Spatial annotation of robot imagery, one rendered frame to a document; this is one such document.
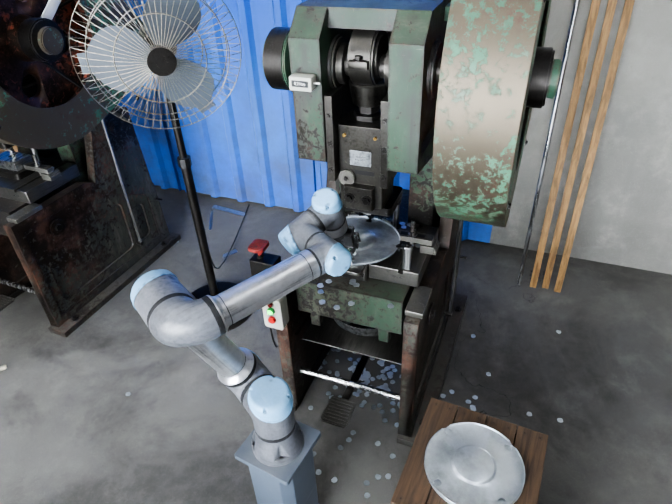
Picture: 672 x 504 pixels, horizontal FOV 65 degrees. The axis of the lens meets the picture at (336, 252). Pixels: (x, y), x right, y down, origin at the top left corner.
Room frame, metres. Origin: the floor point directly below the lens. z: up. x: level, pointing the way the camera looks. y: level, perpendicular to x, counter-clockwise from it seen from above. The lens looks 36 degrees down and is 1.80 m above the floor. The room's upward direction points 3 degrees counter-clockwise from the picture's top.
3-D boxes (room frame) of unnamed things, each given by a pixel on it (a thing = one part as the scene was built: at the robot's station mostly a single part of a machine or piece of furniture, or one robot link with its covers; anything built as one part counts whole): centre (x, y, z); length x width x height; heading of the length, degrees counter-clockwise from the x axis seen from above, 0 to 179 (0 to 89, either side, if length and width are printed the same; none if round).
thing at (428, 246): (1.53, -0.28, 0.76); 0.17 x 0.06 x 0.10; 67
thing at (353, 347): (1.61, -0.13, 0.31); 0.43 x 0.42 x 0.01; 67
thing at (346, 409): (1.47, -0.07, 0.14); 0.59 x 0.10 x 0.05; 157
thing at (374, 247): (1.48, -0.07, 0.78); 0.29 x 0.29 x 0.01
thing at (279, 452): (0.93, 0.20, 0.50); 0.15 x 0.15 x 0.10
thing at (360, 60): (1.60, -0.12, 1.27); 0.21 x 0.12 x 0.34; 157
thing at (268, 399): (0.94, 0.20, 0.62); 0.13 x 0.12 x 0.14; 35
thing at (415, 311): (1.62, -0.43, 0.45); 0.92 x 0.12 x 0.90; 157
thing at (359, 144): (1.56, -0.11, 1.04); 0.17 x 0.15 x 0.30; 157
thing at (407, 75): (1.73, -0.18, 0.83); 0.79 x 0.43 x 1.34; 157
